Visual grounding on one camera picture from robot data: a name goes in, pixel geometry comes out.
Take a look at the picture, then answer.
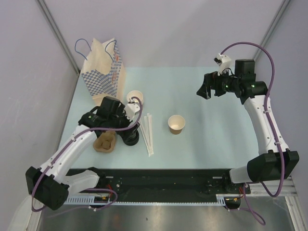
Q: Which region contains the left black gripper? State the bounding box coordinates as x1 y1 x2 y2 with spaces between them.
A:
108 104 139 141

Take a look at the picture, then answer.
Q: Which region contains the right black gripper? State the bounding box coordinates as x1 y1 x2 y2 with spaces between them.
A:
196 67 241 100

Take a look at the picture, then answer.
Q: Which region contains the stack of paper cups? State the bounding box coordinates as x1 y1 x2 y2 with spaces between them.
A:
126 90 143 105

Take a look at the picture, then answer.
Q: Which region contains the brown paper coffee cup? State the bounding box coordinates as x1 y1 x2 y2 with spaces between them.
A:
167 115 185 135

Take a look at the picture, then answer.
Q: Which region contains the checkered paper takeout bag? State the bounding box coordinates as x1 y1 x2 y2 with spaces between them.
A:
79 38 126 106

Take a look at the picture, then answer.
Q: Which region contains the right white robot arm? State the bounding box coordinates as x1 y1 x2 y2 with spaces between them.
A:
196 54 299 193

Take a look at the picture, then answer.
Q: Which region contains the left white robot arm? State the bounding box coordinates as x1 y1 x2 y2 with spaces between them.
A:
26 96 142 210

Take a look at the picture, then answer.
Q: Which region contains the stack of black lids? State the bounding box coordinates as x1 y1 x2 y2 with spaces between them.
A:
122 134 139 146

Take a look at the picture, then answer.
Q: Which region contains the wrapped straw middle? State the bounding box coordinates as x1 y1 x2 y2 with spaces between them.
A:
144 115 153 156

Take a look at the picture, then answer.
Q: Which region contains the wrapped straw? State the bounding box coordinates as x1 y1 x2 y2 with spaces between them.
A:
140 123 154 157
146 113 154 156
144 115 153 156

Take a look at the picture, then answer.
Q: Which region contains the wrapped straw left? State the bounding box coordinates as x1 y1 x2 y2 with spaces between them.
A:
140 123 154 157

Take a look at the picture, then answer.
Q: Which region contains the brown cardboard cup carrier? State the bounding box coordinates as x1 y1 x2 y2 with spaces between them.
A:
93 131 116 154

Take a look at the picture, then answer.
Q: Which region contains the wrapped straw right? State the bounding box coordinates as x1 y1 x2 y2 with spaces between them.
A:
146 113 154 156

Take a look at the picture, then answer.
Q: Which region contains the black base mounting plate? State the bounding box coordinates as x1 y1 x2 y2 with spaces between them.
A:
96 169 243 201

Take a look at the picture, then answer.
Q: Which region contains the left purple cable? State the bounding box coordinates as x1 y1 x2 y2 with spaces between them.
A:
30 96 143 218

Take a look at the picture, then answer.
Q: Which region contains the purple cable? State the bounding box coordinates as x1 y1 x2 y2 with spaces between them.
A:
220 42 286 226
30 96 143 218

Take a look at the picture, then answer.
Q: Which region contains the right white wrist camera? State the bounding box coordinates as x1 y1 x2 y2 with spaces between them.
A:
214 53 232 76

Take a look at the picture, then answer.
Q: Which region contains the white cable duct rail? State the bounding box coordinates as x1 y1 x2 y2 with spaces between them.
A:
64 194 241 210

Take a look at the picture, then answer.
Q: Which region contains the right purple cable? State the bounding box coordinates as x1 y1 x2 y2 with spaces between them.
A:
220 42 286 226

